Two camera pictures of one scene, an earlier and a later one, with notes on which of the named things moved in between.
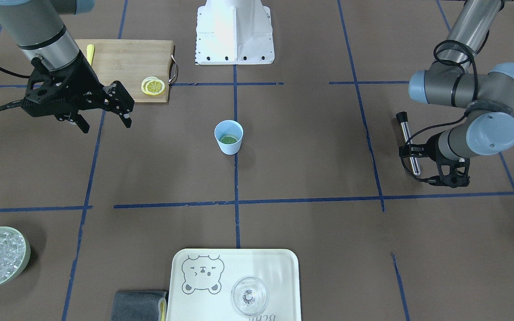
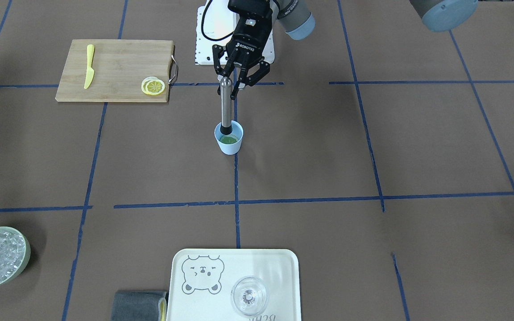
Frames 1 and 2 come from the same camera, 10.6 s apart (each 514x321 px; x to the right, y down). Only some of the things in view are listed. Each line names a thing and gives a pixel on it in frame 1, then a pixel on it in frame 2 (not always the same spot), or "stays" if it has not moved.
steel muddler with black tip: (402, 117) → (226, 126)
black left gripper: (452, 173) → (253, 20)
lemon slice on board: (151, 85) stays
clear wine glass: (249, 296) stays
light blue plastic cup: (229, 134) stays
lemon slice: (228, 139) stays
